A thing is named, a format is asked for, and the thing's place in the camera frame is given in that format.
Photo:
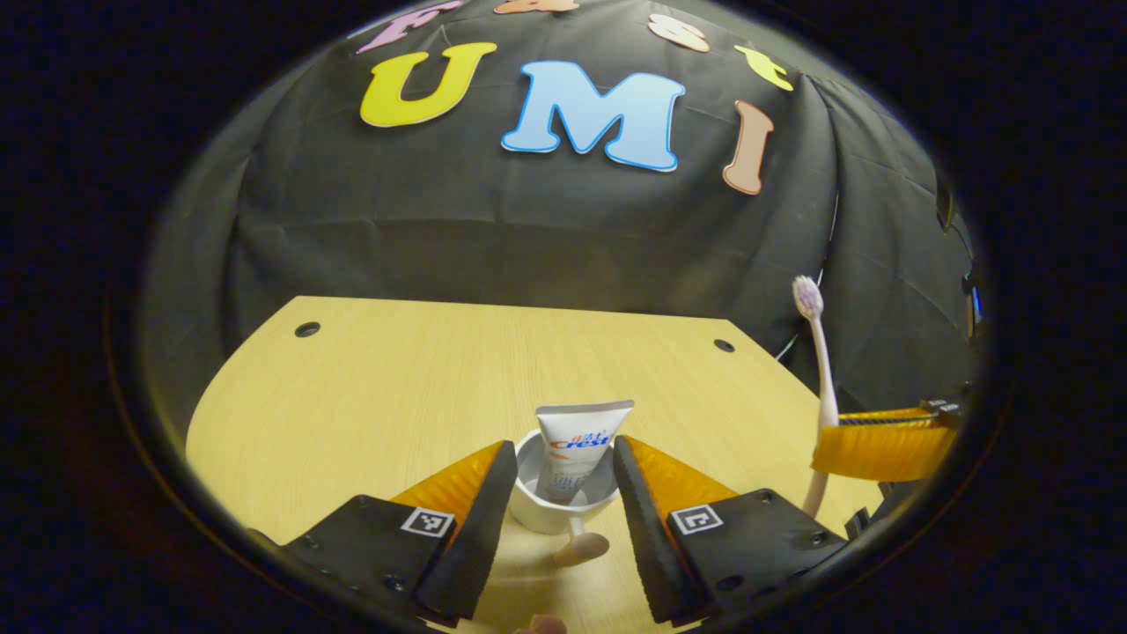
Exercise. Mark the pink white toothbrush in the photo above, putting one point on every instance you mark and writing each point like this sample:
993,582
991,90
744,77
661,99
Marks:
828,387

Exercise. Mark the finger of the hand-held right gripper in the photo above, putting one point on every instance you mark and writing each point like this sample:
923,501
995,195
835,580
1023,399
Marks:
880,449

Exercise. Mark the white toothpaste tube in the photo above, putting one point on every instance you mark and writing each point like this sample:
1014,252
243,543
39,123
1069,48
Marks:
581,440

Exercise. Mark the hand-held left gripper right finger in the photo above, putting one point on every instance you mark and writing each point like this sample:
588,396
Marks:
647,537

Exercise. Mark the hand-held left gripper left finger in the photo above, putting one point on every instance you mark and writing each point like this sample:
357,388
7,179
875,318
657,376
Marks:
471,537

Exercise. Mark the black backdrop cloth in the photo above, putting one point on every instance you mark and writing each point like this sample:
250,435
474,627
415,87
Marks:
528,229

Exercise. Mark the light wooden desktop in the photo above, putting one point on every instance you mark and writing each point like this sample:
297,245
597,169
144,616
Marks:
387,396

